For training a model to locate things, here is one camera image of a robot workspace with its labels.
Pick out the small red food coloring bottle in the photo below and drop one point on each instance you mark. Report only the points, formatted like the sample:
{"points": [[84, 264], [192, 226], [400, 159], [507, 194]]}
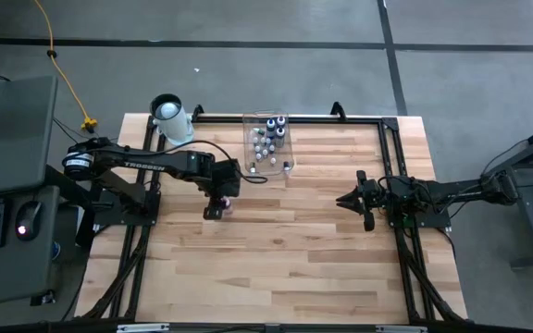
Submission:
{"points": [[273, 161]]}

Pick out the black table frame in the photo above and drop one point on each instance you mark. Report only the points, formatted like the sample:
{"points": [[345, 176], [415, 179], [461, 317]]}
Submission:
{"points": [[317, 120]]}

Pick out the silver metal bracket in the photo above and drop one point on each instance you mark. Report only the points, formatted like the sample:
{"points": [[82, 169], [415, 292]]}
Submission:
{"points": [[141, 328], [400, 329]]}

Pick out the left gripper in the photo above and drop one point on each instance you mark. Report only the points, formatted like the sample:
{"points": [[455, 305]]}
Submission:
{"points": [[225, 180]]}

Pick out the grey side desk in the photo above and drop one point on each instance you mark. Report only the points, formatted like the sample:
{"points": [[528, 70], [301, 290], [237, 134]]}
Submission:
{"points": [[12, 129]]}

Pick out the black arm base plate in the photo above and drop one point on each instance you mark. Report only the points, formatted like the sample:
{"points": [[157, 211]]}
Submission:
{"points": [[433, 218], [146, 219]]}

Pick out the black computer mouse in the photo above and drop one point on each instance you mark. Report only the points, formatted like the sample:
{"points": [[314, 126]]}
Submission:
{"points": [[28, 217]]}

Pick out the small green food coloring bottle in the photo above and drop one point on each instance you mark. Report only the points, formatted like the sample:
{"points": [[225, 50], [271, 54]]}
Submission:
{"points": [[287, 165]]}

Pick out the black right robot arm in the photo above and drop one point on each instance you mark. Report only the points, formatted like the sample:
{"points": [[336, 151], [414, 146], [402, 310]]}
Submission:
{"points": [[456, 189]]}

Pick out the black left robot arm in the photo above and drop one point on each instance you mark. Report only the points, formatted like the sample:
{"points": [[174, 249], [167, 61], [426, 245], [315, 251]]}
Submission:
{"points": [[155, 164]]}

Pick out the large red food coloring bottle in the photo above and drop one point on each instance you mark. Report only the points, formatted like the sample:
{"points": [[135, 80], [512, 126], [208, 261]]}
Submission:
{"points": [[226, 204]]}

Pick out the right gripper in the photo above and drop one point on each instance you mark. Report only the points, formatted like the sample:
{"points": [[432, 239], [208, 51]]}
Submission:
{"points": [[376, 196]]}

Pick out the clear plastic bin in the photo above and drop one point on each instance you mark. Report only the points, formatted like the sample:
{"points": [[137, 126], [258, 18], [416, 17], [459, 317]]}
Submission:
{"points": [[281, 153]]}

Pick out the small brown food coloring bottle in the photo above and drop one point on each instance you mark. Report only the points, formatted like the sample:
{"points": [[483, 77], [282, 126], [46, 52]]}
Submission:
{"points": [[271, 148]]}

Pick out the white cylindrical cup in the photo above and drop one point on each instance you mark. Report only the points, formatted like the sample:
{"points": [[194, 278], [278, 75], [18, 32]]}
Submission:
{"points": [[176, 127]]}

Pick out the black metal stand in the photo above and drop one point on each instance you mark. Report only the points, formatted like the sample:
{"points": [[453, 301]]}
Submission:
{"points": [[532, 260]]}

